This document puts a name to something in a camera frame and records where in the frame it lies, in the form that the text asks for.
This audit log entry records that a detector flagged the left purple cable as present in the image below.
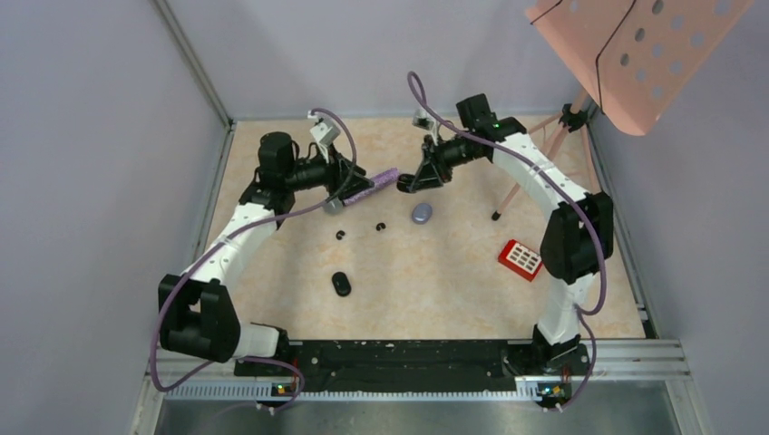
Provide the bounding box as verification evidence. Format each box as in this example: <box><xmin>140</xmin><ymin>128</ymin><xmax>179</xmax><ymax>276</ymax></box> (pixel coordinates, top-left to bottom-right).
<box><xmin>149</xmin><ymin>108</ymin><xmax>359</xmax><ymax>415</ymax></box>

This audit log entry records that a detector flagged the black earbud case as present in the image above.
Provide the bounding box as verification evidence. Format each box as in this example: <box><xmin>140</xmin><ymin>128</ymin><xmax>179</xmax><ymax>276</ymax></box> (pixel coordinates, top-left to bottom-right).
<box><xmin>396</xmin><ymin>173</ymin><xmax>414</xmax><ymax>193</ymax></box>
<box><xmin>331</xmin><ymin>271</ymin><xmax>352</xmax><ymax>297</ymax></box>

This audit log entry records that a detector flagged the pink music stand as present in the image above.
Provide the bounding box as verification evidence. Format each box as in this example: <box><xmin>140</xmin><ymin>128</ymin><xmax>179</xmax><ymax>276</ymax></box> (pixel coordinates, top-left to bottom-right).
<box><xmin>526</xmin><ymin>1</ymin><xmax>768</xmax><ymax>235</ymax></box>

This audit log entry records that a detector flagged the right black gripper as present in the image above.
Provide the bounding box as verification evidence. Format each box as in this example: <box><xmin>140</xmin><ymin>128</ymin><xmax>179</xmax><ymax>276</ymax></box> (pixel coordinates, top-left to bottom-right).
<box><xmin>411</xmin><ymin>132</ymin><xmax>484</xmax><ymax>192</ymax></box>

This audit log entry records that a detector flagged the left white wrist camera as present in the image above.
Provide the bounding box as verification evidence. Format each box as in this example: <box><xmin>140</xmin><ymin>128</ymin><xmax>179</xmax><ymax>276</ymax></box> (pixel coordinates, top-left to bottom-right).
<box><xmin>307</xmin><ymin>112</ymin><xmax>340</xmax><ymax>163</ymax></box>

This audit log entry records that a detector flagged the aluminium frame rail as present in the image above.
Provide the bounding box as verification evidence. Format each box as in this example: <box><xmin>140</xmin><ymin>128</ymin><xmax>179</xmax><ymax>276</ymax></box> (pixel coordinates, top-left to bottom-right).
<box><xmin>131</xmin><ymin>339</ymin><xmax>709</xmax><ymax>434</ymax></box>

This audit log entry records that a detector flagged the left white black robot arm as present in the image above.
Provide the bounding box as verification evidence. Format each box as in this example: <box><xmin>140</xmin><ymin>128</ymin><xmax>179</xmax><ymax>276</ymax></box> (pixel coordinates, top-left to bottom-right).
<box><xmin>159</xmin><ymin>131</ymin><xmax>375</xmax><ymax>375</ymax></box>

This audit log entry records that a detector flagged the red white toy block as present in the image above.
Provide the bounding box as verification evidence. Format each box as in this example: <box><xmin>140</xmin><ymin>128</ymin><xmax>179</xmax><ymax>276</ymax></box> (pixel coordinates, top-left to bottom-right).
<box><xmin>497</xmin><ymin>239</ymin><xmax>543</xmax><ymax>282</ymax></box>

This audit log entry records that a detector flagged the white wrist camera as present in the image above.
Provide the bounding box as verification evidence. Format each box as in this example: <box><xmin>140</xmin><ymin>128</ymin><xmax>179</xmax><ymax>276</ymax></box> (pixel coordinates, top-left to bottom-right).
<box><xmin>307</xmin><ymin>112</ymin><xmax>340</xmax><ymax>163</ymax></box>
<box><xmin>412</xmin><ymin>108</ymin><xmax>440</xmax><ymax>144</ymax></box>

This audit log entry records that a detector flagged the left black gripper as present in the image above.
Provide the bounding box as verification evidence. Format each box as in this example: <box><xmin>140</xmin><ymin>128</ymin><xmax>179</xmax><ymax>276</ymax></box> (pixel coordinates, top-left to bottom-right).
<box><xmin>284</xmin><ymin>141</ymin><xmax>374</xmax><ymax>199</ymax></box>

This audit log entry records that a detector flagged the purple cable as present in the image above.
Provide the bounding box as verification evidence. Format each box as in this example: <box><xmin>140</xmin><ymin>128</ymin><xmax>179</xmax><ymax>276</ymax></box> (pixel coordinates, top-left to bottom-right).
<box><xmin>407</xmin><ymin>71</ymin><xmax>608</xmax><ymax>411</ymax></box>
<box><xmin>149</xmin><ymin>108</ymin><xmax>359</xmax><ymax>415</ymax></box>

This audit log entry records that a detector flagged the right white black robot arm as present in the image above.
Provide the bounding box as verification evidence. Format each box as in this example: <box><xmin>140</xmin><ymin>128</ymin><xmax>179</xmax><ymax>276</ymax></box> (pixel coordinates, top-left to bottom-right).
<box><xmin>397</xmin><ymin>94</ymin><xmax>614</xmax><ymax>373</ymax></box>

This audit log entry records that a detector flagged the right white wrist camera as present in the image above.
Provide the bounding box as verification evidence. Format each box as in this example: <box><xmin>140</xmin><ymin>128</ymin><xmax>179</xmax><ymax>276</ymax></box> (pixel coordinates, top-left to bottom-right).
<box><xmin>412</xmin><ymin>108</ymin><xmax>440</xmax><ymax>144</ymax></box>

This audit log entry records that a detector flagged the purple glitter microphone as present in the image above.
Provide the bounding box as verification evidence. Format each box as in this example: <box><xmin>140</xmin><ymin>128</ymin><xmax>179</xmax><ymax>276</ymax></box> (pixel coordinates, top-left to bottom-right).
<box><xmin>322</xmin><ymin>168</ymin><xmax>400</xmax><ymax>215</ymax></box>

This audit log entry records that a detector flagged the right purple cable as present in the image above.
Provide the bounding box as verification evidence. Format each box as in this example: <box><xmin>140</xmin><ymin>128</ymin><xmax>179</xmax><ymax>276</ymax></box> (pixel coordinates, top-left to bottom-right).
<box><xmin>407</xmin><ymin>71</ymin><xmax>608</xmax><ymax>411</ymax></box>

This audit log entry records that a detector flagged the lavender earbud charging case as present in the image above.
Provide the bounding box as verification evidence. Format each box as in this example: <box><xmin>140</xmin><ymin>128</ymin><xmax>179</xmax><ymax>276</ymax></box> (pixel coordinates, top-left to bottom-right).
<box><xmin>411</xmin><ymin>202</ymin><xmax>433</xmax><ymax>225</ymax></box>

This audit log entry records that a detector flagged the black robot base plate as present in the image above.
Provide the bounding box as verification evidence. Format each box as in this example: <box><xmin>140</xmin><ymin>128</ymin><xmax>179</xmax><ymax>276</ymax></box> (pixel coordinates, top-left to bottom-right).
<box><xmin>234</xmin><ymin>340</ymin><xmax>591</xmax><ymax>393</ymax></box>

